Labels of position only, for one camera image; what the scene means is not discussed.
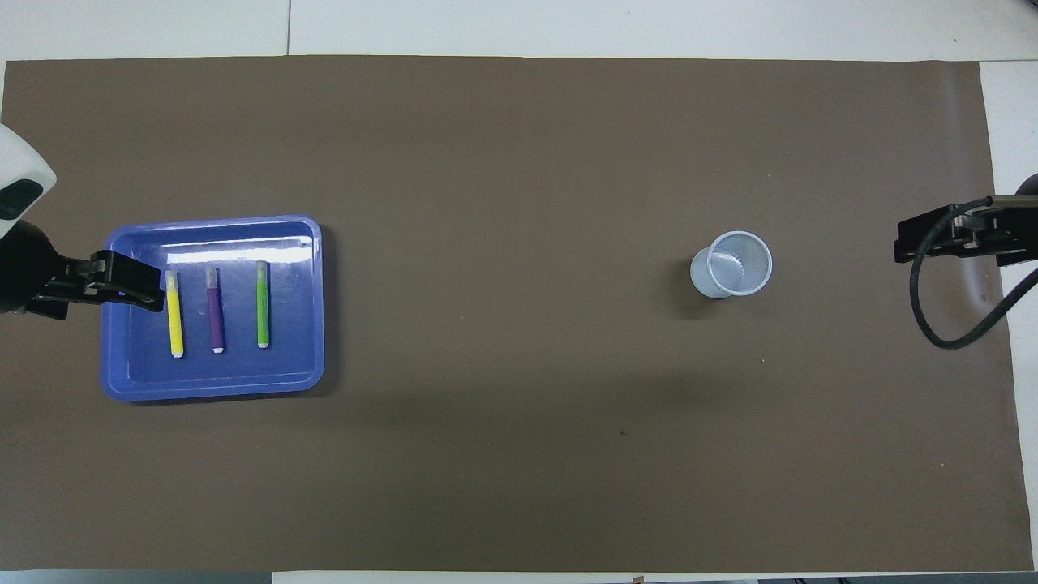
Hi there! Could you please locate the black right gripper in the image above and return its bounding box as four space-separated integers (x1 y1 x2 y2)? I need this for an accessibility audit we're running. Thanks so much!
894 195 1038 267

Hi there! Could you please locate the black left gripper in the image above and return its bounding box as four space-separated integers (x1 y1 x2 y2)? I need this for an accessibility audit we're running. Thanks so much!
0 221 165 319

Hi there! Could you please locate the yellow marker pen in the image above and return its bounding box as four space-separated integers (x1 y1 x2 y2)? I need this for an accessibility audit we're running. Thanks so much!
165 270 185 359

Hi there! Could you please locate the purple marker pen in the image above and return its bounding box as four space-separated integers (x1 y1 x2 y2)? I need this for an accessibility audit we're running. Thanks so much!
206 265 226 354

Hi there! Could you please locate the green marker pen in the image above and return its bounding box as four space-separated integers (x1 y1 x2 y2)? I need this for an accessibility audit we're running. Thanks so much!
255 260 271 350

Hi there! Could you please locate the blue plastic tray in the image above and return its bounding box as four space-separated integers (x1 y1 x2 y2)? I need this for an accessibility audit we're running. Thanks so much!
100 214 326 403

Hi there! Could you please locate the translucent mesh pen cup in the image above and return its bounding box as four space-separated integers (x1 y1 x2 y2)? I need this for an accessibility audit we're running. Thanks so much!
690 230 774 300

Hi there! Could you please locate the brown table mat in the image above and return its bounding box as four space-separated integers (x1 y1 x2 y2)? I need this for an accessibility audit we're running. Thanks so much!
0 55 1038 573

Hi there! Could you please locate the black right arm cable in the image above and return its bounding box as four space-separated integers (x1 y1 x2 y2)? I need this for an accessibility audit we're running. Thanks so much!
910 195 1038 350

